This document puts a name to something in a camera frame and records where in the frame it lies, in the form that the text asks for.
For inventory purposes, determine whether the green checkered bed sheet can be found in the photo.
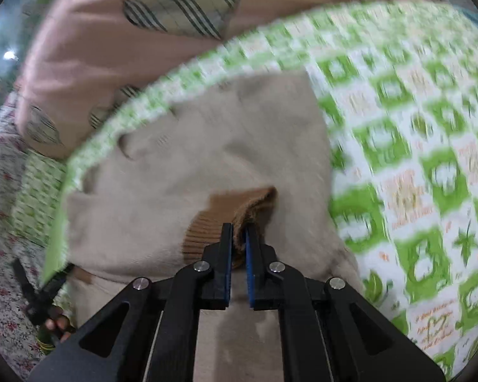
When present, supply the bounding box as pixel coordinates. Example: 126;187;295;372
12;0;478;378

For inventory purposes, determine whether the pink heart-print quilt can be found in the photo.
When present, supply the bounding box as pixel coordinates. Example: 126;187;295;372
13;0;451;160

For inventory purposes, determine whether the floral bed cover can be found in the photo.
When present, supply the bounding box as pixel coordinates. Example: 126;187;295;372
0;91;46;381

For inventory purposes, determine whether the beige fleece garment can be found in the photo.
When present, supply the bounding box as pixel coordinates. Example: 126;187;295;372
66;70;363;324

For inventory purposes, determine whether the person's left hand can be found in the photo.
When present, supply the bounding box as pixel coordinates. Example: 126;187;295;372
37;306;76;355

